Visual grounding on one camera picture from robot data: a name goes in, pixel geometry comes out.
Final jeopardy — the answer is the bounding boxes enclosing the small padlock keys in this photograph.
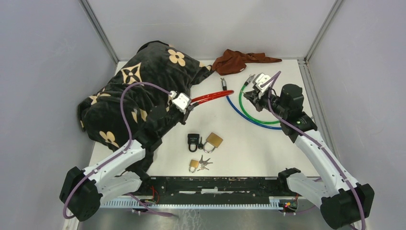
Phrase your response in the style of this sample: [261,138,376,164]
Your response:
[197,156,212,171]

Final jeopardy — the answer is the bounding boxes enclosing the small brass padlock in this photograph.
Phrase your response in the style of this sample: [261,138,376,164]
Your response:
[189,159,200,173]

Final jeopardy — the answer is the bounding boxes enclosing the green cable lock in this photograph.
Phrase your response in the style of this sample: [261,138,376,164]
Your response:
[238,74,280,129]

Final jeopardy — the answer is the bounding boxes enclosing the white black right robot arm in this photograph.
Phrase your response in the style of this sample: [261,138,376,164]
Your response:
[243,84,374,230]

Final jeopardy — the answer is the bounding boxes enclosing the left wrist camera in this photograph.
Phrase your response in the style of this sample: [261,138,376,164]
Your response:
[170,91,192,114]

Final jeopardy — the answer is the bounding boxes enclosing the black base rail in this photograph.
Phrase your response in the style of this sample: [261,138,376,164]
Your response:
[134,176,296,205]

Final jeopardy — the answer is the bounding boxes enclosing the white slotted cable duct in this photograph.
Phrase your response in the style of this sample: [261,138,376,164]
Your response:
[100,196,283,210]

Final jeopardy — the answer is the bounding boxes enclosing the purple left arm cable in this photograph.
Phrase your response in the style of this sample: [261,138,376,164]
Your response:
[62,81,178,220]

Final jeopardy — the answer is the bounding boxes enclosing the brown crumpled cloth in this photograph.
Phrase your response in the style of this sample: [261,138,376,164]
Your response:
[212,49,282,76]

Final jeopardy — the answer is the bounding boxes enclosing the blue cable lock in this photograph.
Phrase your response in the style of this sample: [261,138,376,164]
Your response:
[226,96,282,130]

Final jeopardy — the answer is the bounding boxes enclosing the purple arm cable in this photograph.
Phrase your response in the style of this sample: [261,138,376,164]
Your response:
[261,70,367,230]
[62,81,178,220]

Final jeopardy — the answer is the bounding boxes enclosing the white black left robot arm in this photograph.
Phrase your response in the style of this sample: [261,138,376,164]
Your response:
[59,103,197,221]

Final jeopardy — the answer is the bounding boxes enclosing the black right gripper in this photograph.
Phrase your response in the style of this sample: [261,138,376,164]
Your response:
[245,87,288,118]

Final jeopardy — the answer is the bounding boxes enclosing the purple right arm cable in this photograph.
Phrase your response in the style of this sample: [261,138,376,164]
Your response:
[261,70,367,230]

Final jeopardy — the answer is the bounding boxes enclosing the black padlock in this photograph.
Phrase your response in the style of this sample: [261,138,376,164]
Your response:
[187,133,200,152]

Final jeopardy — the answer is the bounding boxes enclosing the red cable lock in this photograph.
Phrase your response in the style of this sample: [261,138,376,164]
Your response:
[192,90,234,105]

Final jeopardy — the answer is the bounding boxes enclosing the black floral patterned blanket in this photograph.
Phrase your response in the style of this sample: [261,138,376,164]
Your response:
[77,41,214,151]

